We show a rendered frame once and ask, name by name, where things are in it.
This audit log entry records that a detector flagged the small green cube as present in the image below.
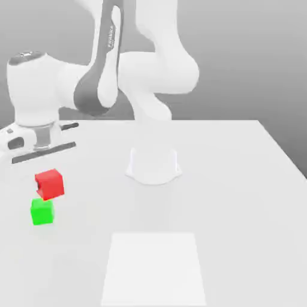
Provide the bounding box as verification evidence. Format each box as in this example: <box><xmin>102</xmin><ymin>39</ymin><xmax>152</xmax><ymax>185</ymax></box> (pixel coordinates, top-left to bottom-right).
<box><xmin>30</xmin><ymin>197</ymin><xmax>55</xmax><ymax>227</ymax></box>

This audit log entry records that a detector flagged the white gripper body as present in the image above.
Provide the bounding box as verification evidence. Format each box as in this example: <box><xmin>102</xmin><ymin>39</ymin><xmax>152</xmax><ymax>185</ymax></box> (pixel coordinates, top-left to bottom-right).
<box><xmin>10</xmin><ymin>141</ymin><xmax>78</xmax><ymax>171</ymax></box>

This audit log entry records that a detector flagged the small red cube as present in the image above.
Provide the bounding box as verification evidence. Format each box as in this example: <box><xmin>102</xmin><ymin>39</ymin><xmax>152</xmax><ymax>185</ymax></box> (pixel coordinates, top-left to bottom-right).
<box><xmin>34</xmin><ymin>168</ymin><xmax>65</xmax><ymax>201</ymax></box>

